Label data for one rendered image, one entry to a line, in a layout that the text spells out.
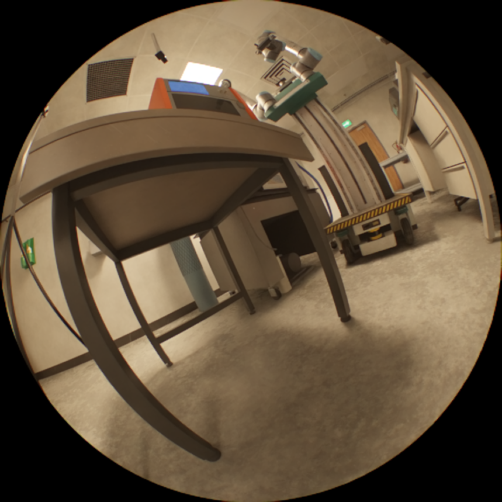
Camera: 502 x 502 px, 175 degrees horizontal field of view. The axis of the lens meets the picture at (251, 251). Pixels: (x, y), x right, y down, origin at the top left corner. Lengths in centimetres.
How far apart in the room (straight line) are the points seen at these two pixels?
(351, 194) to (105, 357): 157
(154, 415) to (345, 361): 48
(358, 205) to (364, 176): 25
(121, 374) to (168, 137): 38
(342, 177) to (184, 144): 134
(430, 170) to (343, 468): 212
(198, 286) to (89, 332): 149
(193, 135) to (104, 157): 15
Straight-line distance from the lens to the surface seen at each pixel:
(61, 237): 33
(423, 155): 210
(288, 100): 160
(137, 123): 33
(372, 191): 142
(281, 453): 44
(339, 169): 151
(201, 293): 170
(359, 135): 488
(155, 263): 203
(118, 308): 206
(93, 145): 30
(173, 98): 62
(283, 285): 121
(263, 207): 119
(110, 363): 30
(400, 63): 104
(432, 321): 61
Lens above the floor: 40
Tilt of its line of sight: 1 degrees down
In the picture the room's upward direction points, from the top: 24 degrees counter-clockwise
